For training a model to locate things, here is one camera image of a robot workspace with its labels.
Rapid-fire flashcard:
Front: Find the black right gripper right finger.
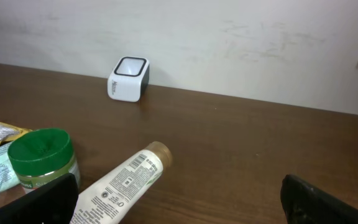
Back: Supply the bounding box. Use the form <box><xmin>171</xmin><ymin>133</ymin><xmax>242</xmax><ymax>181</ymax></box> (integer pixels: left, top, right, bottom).
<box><xmin>280</xmin><ymin>174</ymin><xmax>358</xmax><ymax>224</ymax></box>

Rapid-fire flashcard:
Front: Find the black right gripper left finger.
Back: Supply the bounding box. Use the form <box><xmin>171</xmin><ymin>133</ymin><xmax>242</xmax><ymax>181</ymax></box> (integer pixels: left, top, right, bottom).
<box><xmin>0</xmin><ymin>173</ymin><xmax>78</xmax><ymax>224</ymax></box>

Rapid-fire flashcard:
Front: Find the green lid jar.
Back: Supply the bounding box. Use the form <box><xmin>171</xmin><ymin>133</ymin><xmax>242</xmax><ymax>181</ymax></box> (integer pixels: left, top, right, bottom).
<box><xmin>7</xmin><ymin>128</ymin><xmax>80</xmax><ymax>193</ymax></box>

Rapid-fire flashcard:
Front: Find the white cream tube gold cap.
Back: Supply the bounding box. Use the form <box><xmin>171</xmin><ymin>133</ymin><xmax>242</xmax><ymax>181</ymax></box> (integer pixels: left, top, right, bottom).
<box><xmin>70</xmin><ymin>141</ymin><xmax>173</xmax><ymax>224</ymax></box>

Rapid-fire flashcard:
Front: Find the white barcode scanner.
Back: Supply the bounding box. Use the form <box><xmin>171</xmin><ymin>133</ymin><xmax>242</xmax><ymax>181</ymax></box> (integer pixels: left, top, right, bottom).
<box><xmin>107</xmin><ymin>56</ymin><xmax>150</xmax><ymax>102</ymax></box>

